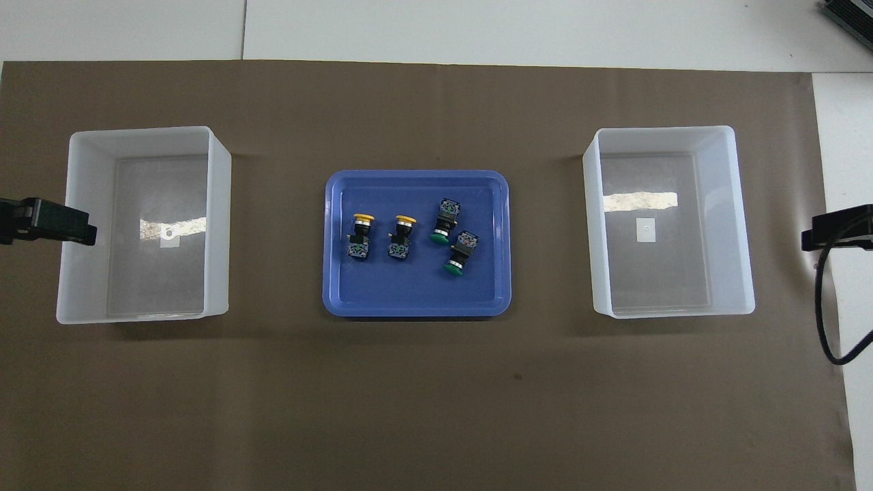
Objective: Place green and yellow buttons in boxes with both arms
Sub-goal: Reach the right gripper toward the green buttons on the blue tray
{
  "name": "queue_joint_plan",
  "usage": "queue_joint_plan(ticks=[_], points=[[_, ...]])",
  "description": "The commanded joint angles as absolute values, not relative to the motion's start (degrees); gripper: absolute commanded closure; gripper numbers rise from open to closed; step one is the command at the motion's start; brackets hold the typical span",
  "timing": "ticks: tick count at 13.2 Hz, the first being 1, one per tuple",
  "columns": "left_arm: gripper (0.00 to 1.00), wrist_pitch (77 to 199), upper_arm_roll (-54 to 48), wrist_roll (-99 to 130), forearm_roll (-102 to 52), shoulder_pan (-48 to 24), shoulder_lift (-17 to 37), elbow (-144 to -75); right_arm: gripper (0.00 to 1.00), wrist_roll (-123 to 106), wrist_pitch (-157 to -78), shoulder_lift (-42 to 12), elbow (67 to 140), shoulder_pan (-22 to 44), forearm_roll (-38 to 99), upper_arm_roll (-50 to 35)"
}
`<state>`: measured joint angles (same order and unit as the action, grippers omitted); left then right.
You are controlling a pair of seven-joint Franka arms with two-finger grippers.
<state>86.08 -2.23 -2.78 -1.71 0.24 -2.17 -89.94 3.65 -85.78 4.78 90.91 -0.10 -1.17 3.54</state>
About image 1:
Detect translucent white plastic box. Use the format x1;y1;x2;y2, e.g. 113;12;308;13
582;125;756;319
56;126;233;325

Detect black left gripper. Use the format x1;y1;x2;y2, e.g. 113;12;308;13
0;198;98;246

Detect dark grey ribbed device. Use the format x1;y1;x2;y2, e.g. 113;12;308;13
820;0;873;43

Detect blue plastic tray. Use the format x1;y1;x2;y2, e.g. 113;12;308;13
322;169;512;318

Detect yellow push button switch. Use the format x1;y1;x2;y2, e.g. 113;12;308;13
387;215;417;261
346;213;376;262

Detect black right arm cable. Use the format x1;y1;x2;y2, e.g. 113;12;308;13
815;235;873;366

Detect green push button switch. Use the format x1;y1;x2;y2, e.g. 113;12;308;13
429;198;462;245
443;230;479;277

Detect brown paper table mat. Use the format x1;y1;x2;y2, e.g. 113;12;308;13
0;60;859;491

